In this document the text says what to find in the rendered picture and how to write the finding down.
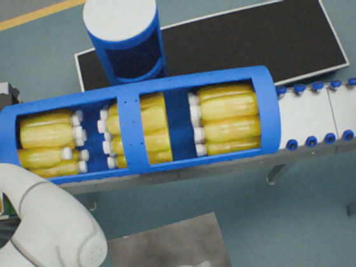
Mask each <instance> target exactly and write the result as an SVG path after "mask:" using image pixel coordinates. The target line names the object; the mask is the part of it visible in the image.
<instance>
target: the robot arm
mask: <svg viewBox="0 0 356 267"><path fill-rule="evenodd" d="M0 192H3V193H5V194H6V195H7V196H8V198H9V199H10V200H11V203H12V204H13V206H14V207H15V209H16V212H17V214H18V215H19V217H20V218H21V220H22V222H21V223H20V226H19V227H18V229H17V230H16V233H15V234H14V235H13V237H12V238H11V240H9V242H8V243H7V244H6V245H5V246H4V247H3V248H2V249H1V250H0V267H99V266H100V264H101V263H103V261H104V259H105V258H106V256H107V255H106V254H107V242H106V238H105V236H104V233H103V232H102V230H101V228H100V226H99V224H97V222H96V220H95V219H94V218H93V216H92V215H91V213H89V211H88V210H87V209H86V208H85V207H84V206H83V205H82V204H80V202H79V201H78V200H77V199H75V197H73V196H72V195H71V194H70V193H69V192H67V191H66V190H64V189H62V188H60V187H58V186H57V185H56V184H54V183H52V182H51V181H48V180H46V179H44V178H42V177H40V176H38V175H36V174H33V173H31V172H29V171H27V170H26V169H24V168H22V167H19V166H16V165H13V164H9V163H0ZM178 267H210V262H208V261H202V262H200V263H198V264H194V265H191V266H178Z"/></svg>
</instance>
